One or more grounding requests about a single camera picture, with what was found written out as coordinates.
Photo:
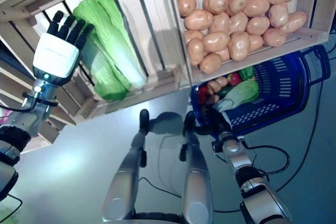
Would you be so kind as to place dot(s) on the right black robot foot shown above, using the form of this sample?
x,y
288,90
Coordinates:
x,y
189,121

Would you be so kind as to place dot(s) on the small green bell pepper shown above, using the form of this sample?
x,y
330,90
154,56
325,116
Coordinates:
x,y
246,73

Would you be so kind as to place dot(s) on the left silver robot leg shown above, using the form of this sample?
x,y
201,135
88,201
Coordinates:
x,y
123,182

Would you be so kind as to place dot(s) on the dark green cucumber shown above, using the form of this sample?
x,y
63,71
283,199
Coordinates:
x,y
225,91

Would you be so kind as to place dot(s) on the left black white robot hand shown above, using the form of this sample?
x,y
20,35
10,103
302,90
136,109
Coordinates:
x,y
56,53

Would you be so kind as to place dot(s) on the black robot foot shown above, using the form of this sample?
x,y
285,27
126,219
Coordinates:
x,y
189,121
144,119

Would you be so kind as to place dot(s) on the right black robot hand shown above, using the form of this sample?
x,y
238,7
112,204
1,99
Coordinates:
x,y
212,130

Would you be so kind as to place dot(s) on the left black robot foot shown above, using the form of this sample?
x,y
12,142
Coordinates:
x,y
144,119

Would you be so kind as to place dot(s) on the wooden slat crate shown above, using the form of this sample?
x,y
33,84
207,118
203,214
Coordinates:
x,y
262,57
155,37

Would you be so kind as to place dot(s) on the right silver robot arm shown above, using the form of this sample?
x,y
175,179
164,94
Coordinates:
x,y
262,200

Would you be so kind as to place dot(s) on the wooden display shelf frame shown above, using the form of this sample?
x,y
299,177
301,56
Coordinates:
x,y
71,103

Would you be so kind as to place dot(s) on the black robot pelvis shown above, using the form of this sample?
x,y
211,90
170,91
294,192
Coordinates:
x,y
155,217

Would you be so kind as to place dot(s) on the right silver robot leg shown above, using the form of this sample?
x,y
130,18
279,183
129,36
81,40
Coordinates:
x,y
197,182

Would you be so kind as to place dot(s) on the blue plastic shopping basket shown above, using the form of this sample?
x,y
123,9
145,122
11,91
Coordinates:
x,y
308,87

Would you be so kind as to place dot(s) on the red chili pepper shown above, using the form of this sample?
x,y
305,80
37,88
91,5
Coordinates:
x,y
202,94

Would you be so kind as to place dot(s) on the silver robot leg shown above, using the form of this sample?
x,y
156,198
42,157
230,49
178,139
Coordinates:
x,y
197,182
123,182

